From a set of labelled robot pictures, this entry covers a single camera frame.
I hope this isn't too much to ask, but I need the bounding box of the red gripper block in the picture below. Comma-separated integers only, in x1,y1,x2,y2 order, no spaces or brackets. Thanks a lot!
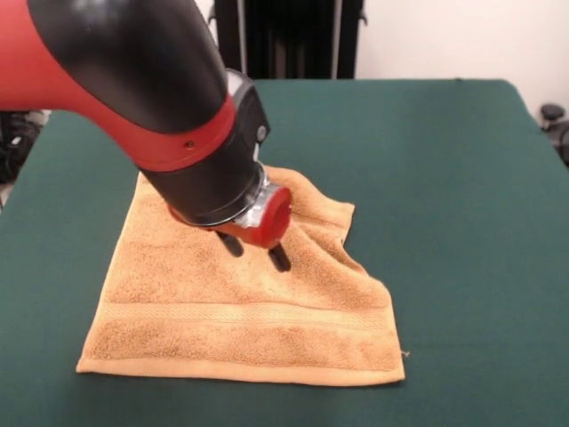
168,185,293,272

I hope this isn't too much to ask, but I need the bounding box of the tan terry towel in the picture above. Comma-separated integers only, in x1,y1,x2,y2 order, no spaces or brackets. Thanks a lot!
75,165,406,387

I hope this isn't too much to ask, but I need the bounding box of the dark green table cloth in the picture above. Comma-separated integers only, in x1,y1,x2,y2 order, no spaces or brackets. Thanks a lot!
0,78,569,427

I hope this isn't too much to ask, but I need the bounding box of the black stand behind table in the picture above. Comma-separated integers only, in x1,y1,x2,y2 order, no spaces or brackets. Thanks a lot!
206,0,370,81

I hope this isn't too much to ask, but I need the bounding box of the dark tripod base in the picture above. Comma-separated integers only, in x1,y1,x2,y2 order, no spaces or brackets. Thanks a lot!
540,103,569,168
0,110,50,183

